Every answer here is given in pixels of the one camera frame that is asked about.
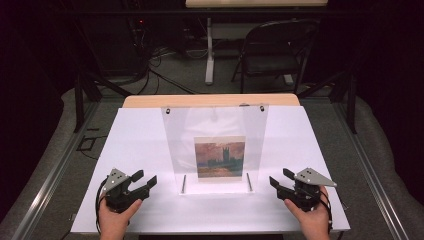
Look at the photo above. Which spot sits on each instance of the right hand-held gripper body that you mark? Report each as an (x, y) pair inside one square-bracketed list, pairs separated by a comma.
[(311, 178)]

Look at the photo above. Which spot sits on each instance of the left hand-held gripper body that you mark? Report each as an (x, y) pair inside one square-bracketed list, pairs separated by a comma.
[(115, 180)]

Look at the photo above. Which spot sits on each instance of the clear acrylic photo frame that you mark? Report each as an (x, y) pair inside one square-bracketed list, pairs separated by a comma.
[(180, 150)]

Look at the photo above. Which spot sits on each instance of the painting print card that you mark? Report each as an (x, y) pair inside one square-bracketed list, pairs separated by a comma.
[(220, 158)]

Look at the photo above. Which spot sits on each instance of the person's left hand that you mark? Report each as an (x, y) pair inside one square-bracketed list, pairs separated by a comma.
[(115, 225)]

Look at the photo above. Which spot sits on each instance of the person's right hand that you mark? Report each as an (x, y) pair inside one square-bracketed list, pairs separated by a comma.
[(315, 223)]

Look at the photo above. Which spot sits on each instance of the white board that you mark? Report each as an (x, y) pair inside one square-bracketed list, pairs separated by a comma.
[(133, 150)]

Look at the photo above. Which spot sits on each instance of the black metal stand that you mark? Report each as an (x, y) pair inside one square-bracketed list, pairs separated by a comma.
[(350, 100), (79, 100)]

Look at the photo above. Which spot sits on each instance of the wooden table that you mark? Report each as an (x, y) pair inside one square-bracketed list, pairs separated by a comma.
[(200, 100)]

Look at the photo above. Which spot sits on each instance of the black folding chair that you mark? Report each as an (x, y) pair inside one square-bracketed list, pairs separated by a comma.
[(266, 63)]

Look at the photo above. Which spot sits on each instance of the black equipment rack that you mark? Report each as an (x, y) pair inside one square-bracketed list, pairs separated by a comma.
[(138, 33)]

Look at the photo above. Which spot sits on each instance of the white-legged desk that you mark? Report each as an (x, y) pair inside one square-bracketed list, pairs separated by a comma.
[(209, 50)]

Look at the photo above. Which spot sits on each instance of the aluminium rail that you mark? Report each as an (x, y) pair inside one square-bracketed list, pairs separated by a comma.
[(50, 181), (373, 183)]

